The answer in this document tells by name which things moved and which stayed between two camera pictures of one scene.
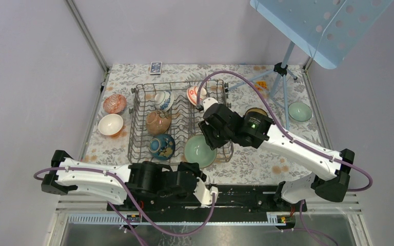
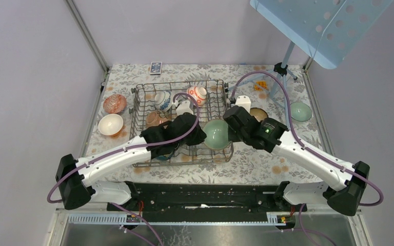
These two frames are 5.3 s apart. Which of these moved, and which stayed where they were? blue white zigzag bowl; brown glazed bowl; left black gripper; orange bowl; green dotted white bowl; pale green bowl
Moved: left black gripper; pale green bowl
Stayed: green dotted white bowl; blue white zigzag bowl; orange bowl; brown glazed bowl
